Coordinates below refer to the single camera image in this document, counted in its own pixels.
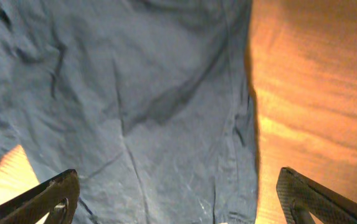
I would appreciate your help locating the navy blue shorts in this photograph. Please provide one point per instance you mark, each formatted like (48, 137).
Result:
(147, 100)

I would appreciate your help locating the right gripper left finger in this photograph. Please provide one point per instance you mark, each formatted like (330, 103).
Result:
(56, 199)

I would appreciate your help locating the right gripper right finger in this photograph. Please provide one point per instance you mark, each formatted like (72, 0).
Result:
(302, 198)

